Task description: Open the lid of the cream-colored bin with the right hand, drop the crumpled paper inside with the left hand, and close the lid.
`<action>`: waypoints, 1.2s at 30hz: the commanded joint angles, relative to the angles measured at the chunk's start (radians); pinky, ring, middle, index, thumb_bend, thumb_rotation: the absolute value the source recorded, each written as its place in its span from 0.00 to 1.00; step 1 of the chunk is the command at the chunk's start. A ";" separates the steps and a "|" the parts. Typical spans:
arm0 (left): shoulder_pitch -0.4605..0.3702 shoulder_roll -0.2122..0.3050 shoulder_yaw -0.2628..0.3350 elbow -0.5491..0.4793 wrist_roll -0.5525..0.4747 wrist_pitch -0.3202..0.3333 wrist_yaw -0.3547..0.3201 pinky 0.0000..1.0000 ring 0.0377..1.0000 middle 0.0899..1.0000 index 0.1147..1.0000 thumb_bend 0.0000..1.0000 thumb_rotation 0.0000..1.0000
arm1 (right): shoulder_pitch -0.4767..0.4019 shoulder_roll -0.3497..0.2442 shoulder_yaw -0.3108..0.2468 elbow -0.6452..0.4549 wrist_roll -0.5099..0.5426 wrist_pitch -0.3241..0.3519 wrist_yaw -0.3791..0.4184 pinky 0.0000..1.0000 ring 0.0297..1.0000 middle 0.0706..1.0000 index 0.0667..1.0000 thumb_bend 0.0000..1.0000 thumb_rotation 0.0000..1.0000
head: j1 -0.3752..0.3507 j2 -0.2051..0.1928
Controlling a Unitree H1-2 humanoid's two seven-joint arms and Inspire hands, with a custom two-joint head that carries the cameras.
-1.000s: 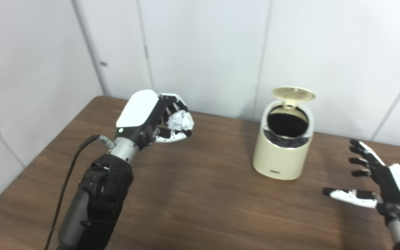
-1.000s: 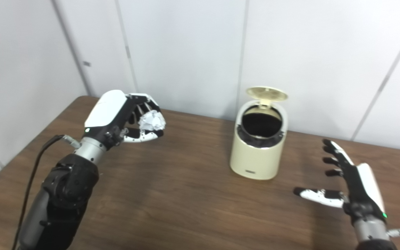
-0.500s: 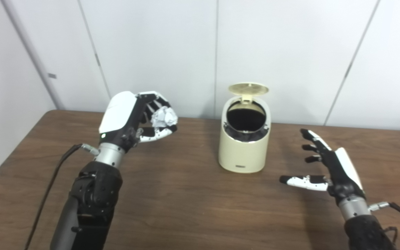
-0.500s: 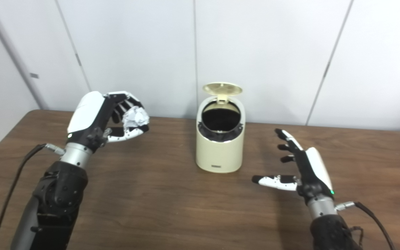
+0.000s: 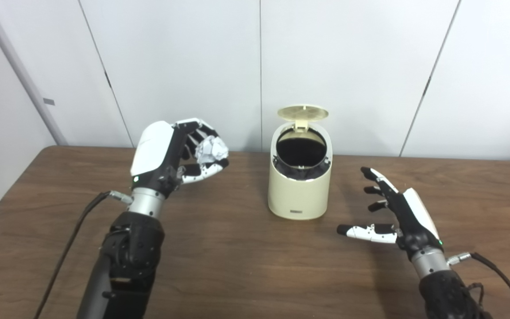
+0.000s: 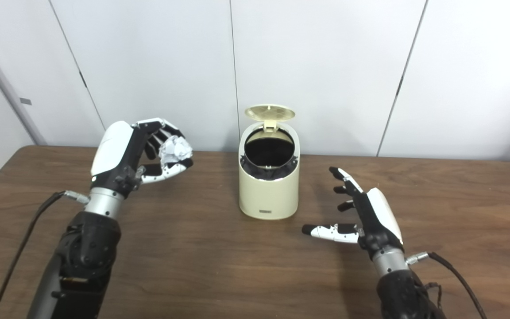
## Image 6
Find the white and black left hand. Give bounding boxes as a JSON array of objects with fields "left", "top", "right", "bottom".
[{"left": 90, "top": 117, "right": 193, "bottom": 198}]

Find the white and black right hand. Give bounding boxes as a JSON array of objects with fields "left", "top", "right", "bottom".
[{"left": 301, "top": 167, "right": 404, "bottom": 261}]

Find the white paper ball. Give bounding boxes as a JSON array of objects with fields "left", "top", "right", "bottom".
[{"left": 158, "top": 136, "right": 193, "bottom": 165}]

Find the cream round bin lid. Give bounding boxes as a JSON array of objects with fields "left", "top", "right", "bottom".
[{"left": 244, "top": 104, "right": 296, "bottom": 131}]

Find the cream-colored bin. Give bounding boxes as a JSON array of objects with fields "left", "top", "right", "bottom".
[{"left": 239, "top": 121, "right": 301, "bottom": 220}]

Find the black bin liner bag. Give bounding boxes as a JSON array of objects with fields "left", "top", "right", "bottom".
[{"left": 240, "top": 128, "right": 299, "bottom": 180}]

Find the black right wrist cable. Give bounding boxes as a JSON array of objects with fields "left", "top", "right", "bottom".
[{"left": 406, "top": 251, "right": 488, "bottom": 319}]

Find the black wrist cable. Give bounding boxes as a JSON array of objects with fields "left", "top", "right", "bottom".
[
  {"left": 0, "top": 191, "right": 91, "bottom": 319},
  {"left": 406, "top": 251, "right": 488, "bottom": 319}
]

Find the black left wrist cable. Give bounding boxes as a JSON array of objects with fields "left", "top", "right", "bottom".
[{"left": 0, "top": 191, "right": 91, "bottom": 319}]

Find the grey wall trim strip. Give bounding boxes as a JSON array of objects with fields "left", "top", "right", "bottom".
[{"left": 0, "top": 22, "right": 47, "bottom": 146}]

